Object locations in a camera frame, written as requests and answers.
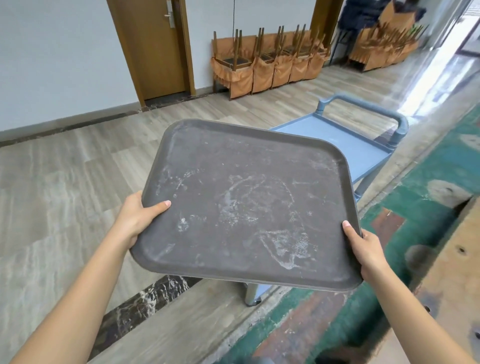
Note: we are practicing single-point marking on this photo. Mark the person's left hand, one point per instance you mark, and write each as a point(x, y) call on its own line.
point(135, 217)

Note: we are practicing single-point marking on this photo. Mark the blue plastic service cart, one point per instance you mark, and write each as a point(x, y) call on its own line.
point(337, 138)

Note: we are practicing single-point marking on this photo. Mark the wooden door frame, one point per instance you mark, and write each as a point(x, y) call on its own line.
point(150, 52)

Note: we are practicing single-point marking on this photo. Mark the dark blue cloth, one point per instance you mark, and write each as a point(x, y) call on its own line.
point(362, 15)

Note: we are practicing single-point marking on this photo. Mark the green patterned carpet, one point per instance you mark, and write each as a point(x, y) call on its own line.
point(393, 243)

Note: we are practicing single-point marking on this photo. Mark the person's right thumb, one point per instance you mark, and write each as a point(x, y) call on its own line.
point(349, 234)

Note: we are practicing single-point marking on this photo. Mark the dark grey serving tray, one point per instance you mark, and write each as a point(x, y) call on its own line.
point(247, 202)

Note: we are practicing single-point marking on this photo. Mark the person's left thumb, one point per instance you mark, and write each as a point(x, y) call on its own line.
point(157, 208)

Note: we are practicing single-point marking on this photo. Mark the row of orange-covered stacked chairs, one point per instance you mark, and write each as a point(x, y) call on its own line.
point(268, 62)

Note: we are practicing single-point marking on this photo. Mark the pile of orange-covered stacked chairs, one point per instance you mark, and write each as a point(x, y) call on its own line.
point(386, 41)

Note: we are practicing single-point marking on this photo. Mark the person's left forearm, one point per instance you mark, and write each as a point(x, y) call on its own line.
point(71, 300)

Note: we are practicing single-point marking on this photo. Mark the person's right hand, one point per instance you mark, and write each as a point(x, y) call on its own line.
point(365, 251)

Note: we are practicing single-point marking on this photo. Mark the person's right forearm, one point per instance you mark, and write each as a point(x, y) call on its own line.
point(408, 318)

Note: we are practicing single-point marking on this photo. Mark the brown wooden door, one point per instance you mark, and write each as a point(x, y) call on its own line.
point(159, 45)

